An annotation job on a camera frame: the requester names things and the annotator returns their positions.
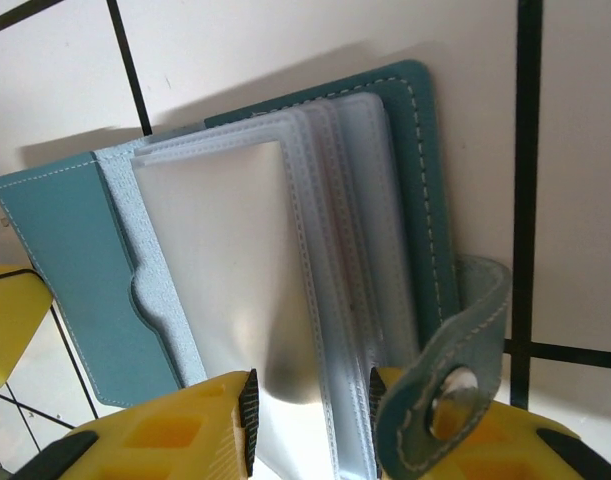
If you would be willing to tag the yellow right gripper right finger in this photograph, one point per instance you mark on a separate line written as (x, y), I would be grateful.
(535, 450)

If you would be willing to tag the blue leather card holder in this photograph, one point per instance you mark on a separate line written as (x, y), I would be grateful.
(75, 240)

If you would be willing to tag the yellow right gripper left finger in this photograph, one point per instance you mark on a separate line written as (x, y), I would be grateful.
(150, 440)

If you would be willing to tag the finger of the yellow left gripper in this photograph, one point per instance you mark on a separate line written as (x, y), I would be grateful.
(10, 320)

